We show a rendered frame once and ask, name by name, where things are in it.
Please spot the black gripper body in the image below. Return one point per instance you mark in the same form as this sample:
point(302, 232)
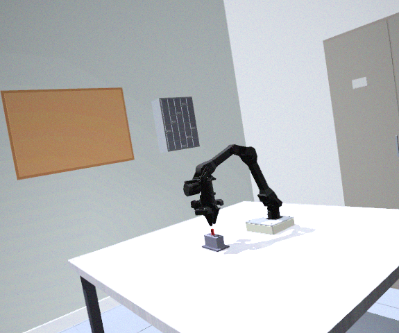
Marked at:
point(209, 203)

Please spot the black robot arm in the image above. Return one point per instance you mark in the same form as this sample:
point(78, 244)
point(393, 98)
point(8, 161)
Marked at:
point(200, 182)

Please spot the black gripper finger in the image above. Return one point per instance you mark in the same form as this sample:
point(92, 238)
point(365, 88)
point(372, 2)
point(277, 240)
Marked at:
point(216, 212)
point(210, 218)

